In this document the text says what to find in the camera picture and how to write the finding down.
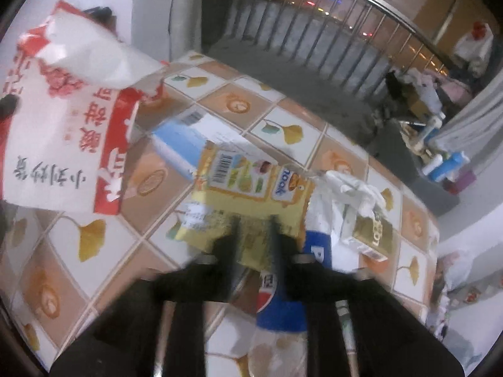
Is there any pepsi plastic bottle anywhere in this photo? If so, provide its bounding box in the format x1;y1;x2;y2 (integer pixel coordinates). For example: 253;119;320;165
248;230;332;376

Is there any gold cigarette box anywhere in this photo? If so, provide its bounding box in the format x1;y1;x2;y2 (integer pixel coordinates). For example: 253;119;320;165
340;207;393;262

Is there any white tissue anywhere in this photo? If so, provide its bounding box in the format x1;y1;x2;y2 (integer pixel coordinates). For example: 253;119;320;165
313;170;386;218

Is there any yellow snack wrapper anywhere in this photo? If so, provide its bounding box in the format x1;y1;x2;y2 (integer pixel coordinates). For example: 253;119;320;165
175;141;315;271

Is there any blue white medicine box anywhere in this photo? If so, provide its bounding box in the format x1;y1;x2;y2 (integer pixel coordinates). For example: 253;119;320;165
151;105;252;181

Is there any red white snack bag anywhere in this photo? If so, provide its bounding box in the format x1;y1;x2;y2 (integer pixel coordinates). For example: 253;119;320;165
1;1;168;215

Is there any patterned tablecloth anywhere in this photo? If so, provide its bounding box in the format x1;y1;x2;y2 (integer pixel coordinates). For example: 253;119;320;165
1;53;438;376

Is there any purple cup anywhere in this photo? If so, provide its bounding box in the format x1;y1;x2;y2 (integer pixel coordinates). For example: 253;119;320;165
454;169;477;194

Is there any grey side cabinet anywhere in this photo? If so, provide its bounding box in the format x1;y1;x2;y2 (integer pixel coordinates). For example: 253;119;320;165
367;120;460;217

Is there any blue detergent bottle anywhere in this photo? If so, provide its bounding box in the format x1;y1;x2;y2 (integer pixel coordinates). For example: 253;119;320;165
428;151;470;182

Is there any white bottle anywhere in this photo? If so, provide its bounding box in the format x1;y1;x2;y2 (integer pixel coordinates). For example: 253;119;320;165
417;112;446;141

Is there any grey curtain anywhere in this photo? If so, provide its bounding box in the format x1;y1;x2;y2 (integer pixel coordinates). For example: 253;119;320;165
430;71;502;174

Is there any metal balcony railing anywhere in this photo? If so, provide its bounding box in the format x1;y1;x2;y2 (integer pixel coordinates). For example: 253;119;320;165
224;0;452;99

